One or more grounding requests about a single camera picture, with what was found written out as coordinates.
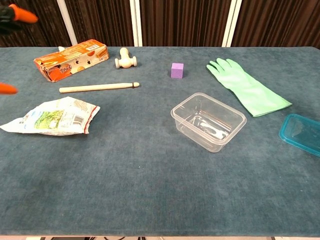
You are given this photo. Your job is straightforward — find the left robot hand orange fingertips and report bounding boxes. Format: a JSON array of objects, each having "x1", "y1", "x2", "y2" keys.
[{"x1": 0, "y1": 3, "x2": 39, "y2": 95}]

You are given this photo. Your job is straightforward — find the clear plastic container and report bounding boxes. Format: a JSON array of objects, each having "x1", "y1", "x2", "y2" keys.
[{"x1": 170, "y1": 92, "x2": 248, "y2": 153}]

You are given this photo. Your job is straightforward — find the teal container lid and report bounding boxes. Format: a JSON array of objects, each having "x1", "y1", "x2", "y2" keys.
[{"x1": 278, "y1": 113, "x2": 320, "y2": 158}]

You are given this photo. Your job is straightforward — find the orange cardboard snack box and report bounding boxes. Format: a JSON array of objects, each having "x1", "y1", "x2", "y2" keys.
[{"x1": 33, "y1": 38, "x2": 110, "y2": 83}]

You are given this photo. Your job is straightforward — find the wooden stick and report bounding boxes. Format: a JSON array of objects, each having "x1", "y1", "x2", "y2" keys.
[{"x1": 59, "y1": 81, "x2": 140, "y2": 94}]

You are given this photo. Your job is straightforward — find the white crumpled snack bag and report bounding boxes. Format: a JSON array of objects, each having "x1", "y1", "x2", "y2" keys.
[{"x1": 0, "y1": 96, "x2": 101, "y2": 137}]

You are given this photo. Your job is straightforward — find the wooden roller massager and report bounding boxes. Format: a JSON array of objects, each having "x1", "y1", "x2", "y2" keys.
[{"x1": 114, "y1": 47, "x2": 138, "y2": 70}]

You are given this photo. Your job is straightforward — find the purple cube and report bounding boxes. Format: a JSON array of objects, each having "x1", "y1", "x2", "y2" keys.
[{"x1": 170, "y1": 62, "x2": 185, "y2": 79}]

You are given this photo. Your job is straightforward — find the teal table cloth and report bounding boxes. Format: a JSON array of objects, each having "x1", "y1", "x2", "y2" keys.
[{"x1": 0, "y1": 46, "x2": 320, "y2": 237}]

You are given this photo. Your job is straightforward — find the green rubber glove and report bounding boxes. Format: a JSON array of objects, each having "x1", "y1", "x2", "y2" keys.
[{"x1": 206, "y1": 57, "x2": 293, "y2": 118}]

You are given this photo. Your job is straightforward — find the white partition frame post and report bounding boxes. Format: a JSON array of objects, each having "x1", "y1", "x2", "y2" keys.
[
  {"x1": 221, "y1": 0, "x2": 243, "y2": 48},
  {"x1": 129, "y1": 0, "x2": 143, "y2": 47},
  {"x1": 56, "y1": 0, "x2": 78, "y2": 47}
]

